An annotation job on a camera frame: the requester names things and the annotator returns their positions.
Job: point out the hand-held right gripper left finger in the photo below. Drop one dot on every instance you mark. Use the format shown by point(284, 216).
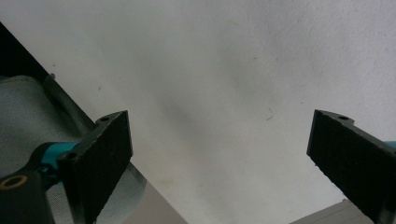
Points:
point(99, 161)

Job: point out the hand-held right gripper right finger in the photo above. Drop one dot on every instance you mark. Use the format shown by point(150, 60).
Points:
point(348, 155)

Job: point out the grey fabric cloth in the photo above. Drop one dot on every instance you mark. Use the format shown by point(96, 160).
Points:
point(21, 118)

